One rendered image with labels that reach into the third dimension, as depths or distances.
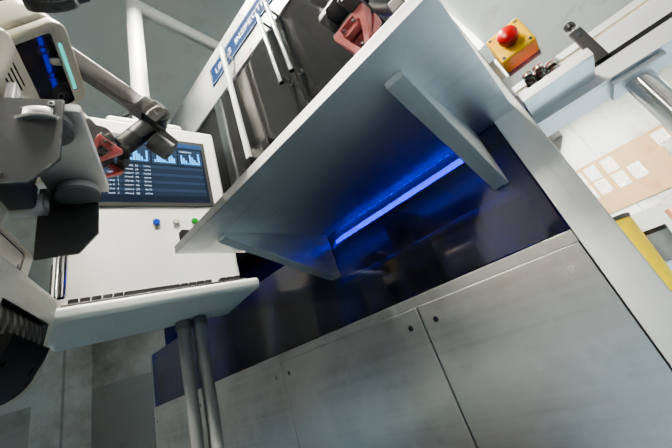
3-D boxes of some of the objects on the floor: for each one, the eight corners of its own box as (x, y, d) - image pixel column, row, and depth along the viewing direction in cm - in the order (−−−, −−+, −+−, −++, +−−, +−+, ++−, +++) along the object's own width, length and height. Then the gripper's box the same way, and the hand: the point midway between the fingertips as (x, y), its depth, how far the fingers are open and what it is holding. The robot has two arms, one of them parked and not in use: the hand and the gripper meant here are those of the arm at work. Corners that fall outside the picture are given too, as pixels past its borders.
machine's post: (917, 702, 35) (331, -104, 123) (1012, 721, 32) (341, -119, 120) (966, 776, 30) (319, -118, 119) (1085, 807, 27) (330, -135, 116)
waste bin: (690, 251, 523) (665, 223, 546) (691, 253, 494) (664, 223, 517) (658, 262, 550) (636, 234, 573) (657, 264, 522) (633, 235, 545)
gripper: (352, 36, 59) (375, 88, 51) (310, 2, 52) (328, 55, 44) (378, 5, 55) (407, 55, 47) (336, -36, 48) (361, 15, 40)
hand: (367, 52), depth 46 cm, fingers closed
